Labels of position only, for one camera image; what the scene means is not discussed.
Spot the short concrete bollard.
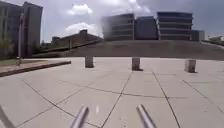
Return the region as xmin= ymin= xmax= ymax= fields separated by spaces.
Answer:
xmin=184 ymin=58 xmax=197 ymax=74
xmin=131 ymin=57 xmax=141 ymax=72
xmin=84 ymin=55 xmax=95 ymax=69

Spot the grey-brown sloped embankment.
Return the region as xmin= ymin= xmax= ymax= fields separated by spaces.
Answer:
xmin=31 ymin=39 xmax=224 ymax=61

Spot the grey block building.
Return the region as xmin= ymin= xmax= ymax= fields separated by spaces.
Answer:
xmin=101 ymin=13 xmax=136 ymax=42

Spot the pale concrete slab plaza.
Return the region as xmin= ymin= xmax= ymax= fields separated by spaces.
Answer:
xmin=0 ymin=56 xmax=224 ymax=128

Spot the low dark building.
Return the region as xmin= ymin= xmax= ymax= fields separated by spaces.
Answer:
xmin=39 ymin=29 xmax=104 ymax=54

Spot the dark block building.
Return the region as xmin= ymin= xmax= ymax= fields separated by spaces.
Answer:
xmin=133 ymin=15 xmax=159 ymax=41

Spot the robot's own part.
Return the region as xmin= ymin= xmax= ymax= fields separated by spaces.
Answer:
xmin=135 ymin=103 xmax=157 ymax=128
xmin=69 ymin=105 xmax=90 ymax=128

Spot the striped block building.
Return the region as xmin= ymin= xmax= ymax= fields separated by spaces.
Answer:
xmin=156 ymin=11 xmax=194 ymax=42

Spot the dark raised kerb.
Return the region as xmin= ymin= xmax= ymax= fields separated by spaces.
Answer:
xmin=0 ymin=59 xmax=72 ymax=78

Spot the tall grey building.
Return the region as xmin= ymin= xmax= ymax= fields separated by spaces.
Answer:
xmin=0 ymin=0 xmax=44 ymax=59

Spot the small grey building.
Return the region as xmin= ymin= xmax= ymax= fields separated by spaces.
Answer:
xmin=191 ymin=29 xmax=206 ymax=42

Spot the pole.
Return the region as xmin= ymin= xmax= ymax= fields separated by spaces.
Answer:
xmin=17 ymin=13 xmax=25 ymax=66

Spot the tree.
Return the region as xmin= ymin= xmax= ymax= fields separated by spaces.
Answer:
xmin=0 ymin=33 xmax=16 ymax=61

